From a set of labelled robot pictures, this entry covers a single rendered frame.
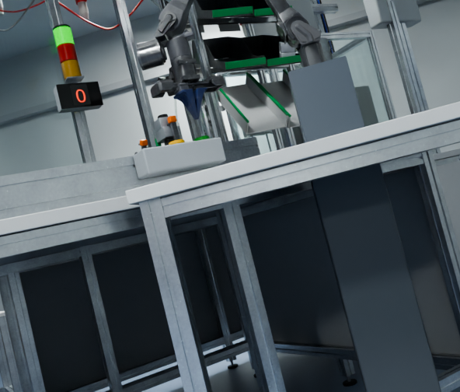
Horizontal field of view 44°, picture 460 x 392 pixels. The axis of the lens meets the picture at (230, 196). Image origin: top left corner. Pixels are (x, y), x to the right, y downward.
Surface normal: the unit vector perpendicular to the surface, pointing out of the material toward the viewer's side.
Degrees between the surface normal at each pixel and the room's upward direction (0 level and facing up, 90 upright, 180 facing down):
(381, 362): 90
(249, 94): 45
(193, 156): 90
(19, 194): 90
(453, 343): 90
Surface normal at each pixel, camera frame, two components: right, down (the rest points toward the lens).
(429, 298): -0.84, 0.18
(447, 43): -0.14, -0.04
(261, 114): 0.06, -0.79
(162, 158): 0.48, -0.18
